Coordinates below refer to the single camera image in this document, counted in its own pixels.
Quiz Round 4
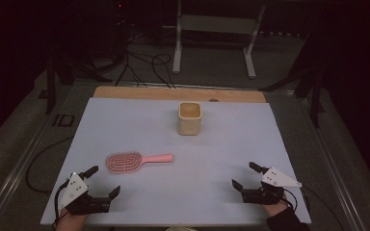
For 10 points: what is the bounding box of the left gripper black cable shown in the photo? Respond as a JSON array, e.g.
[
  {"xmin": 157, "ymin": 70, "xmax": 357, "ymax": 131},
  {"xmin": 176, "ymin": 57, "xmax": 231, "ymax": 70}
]
[{"xmin": 53, "ymin": 180, "xmax": 70, "ymax": 227}]

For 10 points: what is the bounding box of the person's left hand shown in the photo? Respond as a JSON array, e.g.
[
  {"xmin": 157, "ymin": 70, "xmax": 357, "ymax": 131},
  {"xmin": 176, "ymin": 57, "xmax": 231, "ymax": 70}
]
[{"xmin": 56, "ymin": 208, "xmax": 90, "ymax": 231}]

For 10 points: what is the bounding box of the beige square cup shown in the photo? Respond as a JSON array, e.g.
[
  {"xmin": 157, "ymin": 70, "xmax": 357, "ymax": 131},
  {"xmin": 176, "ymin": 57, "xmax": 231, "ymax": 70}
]
[{"xmin": 176, "ymin": 101, "xmax": 203, "ymax": 137}]

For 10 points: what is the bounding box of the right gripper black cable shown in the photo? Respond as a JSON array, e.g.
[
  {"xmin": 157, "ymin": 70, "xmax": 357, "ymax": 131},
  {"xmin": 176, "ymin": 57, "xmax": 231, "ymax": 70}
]
[{"xmin": 281, "ymin": 187, "xmax": 299, "ymax": 212}]

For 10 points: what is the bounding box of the metal floor rail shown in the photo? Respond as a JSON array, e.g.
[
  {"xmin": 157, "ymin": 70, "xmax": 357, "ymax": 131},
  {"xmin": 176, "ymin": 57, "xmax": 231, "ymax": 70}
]
[
  {"xmin": 302, "ymin": 95, "xmax": 369, "ymax": 231},
  {"xmin": 0, "ymin": 109, "xmax": 64, "ymax": 231}
]

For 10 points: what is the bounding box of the black floor stand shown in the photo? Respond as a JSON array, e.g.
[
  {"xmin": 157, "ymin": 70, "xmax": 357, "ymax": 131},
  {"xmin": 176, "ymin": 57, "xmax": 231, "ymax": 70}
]
[
  {"xmin": 43, "ymin": 52, "xmax": 114, "ymax": 116},
  {"xmin": 258, "ymin": 32, "xmax": 328, "ymax": 129}
]

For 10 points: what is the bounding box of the pale blue table mat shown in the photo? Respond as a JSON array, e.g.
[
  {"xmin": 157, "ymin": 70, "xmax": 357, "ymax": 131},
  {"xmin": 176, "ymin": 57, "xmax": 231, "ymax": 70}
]
[{"xmin": 40, "ymin": 96, "xmax": 312, "ymax": 227}]

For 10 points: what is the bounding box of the white metal stand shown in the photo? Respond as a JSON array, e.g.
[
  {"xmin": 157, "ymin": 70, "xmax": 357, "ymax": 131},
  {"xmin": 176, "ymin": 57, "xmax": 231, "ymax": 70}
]
[{"xmin": 172, "ymin": 0, "xmax": 267, "ymax": 80}]

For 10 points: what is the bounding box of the pink hairbrush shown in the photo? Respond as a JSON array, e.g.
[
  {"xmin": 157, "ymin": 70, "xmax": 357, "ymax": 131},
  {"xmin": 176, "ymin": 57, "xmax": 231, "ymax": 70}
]
[{"xmin": 105, "ymin": 151, "xmax": 174, "ymax": 174}]

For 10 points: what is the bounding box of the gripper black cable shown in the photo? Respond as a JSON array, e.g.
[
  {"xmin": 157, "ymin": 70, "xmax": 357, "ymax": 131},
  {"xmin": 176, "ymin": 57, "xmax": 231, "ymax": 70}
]
[
  {"xmin": 281, "ymin": 187, "xmax": 299, "ymax": 212},
  {"xmin": 53, "ymin": 180, "xmax": 70, "ymax": 227}
]

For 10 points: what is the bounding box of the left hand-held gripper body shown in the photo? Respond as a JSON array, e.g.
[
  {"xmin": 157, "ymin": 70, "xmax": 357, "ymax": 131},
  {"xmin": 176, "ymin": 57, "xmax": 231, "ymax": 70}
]
[{"xmin": 59, "ymin": 171, "xmax": 112, "ymax": 216}]

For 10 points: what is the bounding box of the thin black floor cable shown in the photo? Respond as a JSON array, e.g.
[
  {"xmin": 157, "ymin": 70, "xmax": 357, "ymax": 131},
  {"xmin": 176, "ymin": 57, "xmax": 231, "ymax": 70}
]
[{"xmin": 302, "ymin": 184, "xmax": 346, "ymax": 231}]

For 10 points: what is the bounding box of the bundle of black floor cables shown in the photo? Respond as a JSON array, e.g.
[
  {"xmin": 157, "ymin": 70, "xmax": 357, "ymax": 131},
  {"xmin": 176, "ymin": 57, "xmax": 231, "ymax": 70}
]
[{"xmin": 114, "ymin": 30, "xmax": 176, "ymax": 90}]

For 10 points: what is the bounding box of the black rectangular floor bracket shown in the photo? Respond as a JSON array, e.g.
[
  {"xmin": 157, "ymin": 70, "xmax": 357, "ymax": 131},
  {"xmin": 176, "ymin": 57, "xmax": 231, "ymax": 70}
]
[{"xmin": 52, "ymin": 114, "xmax": 76, "ymax": 128}]

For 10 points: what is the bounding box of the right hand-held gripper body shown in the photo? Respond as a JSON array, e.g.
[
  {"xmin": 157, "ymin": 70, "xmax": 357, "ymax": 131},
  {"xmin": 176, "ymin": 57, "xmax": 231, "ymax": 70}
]
[{"xmin": 240, "ymin": 167, "xmax": 303, "ymax": 206}]

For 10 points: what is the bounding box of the person's right hand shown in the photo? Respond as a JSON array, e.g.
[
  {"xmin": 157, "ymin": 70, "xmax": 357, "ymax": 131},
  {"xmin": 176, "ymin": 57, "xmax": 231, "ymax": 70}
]
[{"xmin": 262, "ymin": 200, "xmax": 291, "ymax": 218}]

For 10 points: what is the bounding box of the long black floor cable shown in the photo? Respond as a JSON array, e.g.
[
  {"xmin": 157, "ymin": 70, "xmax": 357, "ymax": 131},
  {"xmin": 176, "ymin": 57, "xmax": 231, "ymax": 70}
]
[{"xmin": 25, "ymin": 136, "xmax": 75, "ymax": 195}]

